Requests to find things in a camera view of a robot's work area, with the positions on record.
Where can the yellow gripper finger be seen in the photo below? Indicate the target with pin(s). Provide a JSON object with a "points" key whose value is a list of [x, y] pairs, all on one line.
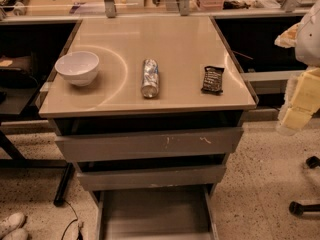
{"points": [[288, 38], [301, 101]]}

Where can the silver redbull can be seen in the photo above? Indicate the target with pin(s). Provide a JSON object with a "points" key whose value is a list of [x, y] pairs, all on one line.
{"points": [[150, 78]]}

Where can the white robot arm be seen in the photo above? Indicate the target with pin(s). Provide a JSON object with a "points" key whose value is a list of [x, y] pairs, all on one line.
{"points": [[307, 49]]}

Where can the grey open bottom drawer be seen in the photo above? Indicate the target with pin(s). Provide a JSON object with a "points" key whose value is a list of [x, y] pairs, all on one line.
{"points": [[169, 213]]}

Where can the grey top drawer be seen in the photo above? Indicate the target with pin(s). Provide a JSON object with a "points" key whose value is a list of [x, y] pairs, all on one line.
{"points": [[146, 145]]}

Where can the grey middle drawer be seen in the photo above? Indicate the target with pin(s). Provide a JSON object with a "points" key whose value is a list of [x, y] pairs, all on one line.
{"points": [[151, 178]]}

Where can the black chair caster upper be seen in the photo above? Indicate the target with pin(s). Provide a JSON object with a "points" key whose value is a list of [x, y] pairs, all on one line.
{"points": [[313, 162]]}

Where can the black chair caster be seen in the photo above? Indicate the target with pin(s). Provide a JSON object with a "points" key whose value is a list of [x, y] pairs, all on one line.
{"points": [[313, 162], [298, 209]]}

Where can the black snack bar packet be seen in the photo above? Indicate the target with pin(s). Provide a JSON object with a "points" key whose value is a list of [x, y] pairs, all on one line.
{"points": [[212, 81]]}

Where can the black chair caster lower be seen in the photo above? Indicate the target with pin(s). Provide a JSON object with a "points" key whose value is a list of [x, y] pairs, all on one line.
{"points": [[298, 209]]}

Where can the white ceramic bowl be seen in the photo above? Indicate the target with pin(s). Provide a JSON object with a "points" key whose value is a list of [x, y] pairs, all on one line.
{"points": [[78, 68]]}

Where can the black table leg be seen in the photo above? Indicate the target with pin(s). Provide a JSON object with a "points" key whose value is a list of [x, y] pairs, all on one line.
{"points": [[63, 184]]}

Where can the white shoe lower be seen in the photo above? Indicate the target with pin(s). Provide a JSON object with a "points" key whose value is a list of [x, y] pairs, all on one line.
{"points": [[18, 234]]}

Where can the grey metal post left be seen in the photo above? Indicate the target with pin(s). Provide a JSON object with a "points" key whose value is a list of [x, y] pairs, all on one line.
{"points": [[110, 9]]}

